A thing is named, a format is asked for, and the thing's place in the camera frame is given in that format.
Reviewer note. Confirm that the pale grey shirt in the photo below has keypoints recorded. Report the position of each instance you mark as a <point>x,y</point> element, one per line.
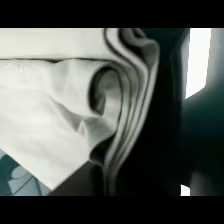
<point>43,116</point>

